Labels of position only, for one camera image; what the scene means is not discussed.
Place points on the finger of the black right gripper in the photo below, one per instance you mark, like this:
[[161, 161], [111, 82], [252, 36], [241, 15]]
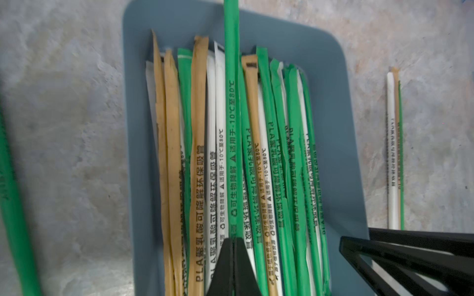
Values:
[[422, 272], [459, 244]]

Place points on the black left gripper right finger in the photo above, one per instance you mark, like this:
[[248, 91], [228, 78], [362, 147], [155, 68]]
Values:
[[244, 277]]

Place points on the white straw pile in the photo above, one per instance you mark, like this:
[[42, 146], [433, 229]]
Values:
[[394, 221], [269, 193]]

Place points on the blue plastic storage tray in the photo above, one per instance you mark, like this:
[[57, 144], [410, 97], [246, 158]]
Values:
[[174, 24]]

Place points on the brown paper straw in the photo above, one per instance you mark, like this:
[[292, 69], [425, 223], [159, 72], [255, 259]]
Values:
[[198, 120]]

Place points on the thin white straw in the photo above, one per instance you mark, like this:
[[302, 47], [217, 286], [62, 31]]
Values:
[[151, 87]]

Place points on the thick white straw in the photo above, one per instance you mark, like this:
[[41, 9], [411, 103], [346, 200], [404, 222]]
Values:
[[211, 187]]

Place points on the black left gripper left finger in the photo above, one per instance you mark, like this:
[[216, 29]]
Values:
[[222, 283]]

